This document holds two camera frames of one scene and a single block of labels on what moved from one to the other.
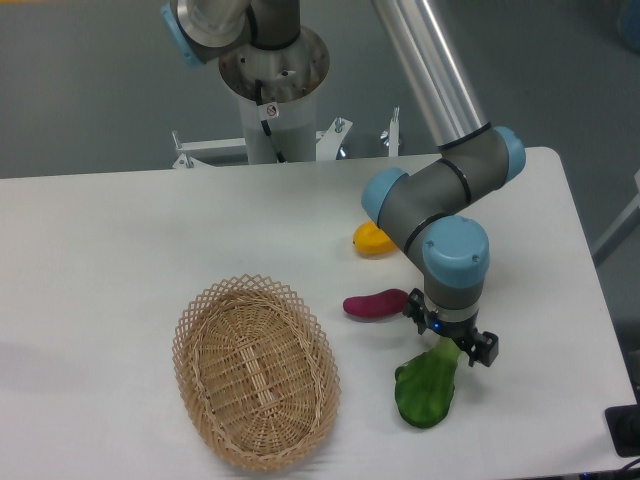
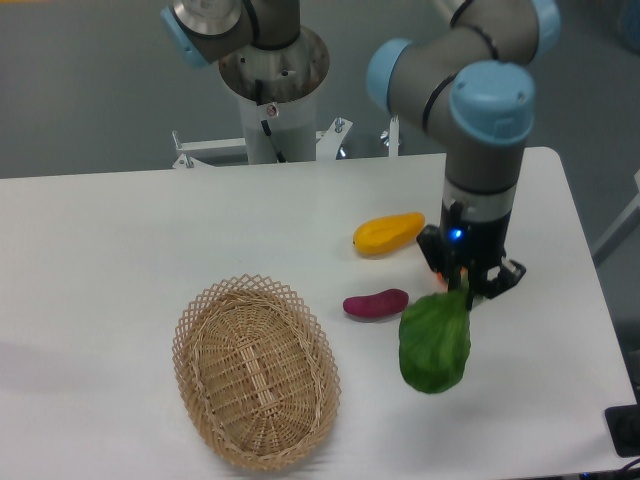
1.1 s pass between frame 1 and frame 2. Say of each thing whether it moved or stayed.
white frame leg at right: stayed
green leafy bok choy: moved
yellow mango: stayed
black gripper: moved
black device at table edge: stayed
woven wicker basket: stayed
